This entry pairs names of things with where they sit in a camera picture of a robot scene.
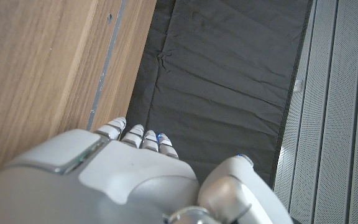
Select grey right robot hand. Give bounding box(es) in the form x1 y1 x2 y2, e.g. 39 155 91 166
0 116 293 224

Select black backdrop curtain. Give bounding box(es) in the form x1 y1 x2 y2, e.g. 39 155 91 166
125 0 314 189

